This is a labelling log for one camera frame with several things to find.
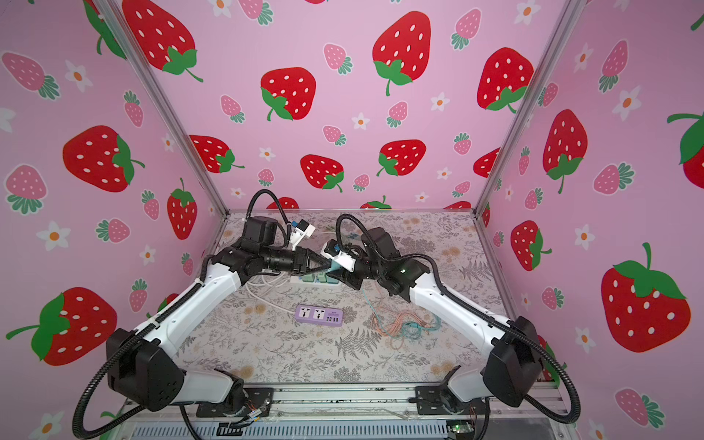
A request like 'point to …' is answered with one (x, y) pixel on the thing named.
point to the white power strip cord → (272, 286)
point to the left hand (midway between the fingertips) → (329, 266)
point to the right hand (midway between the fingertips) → (328, 268)
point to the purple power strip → (319, 314)
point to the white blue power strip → (297, 280)
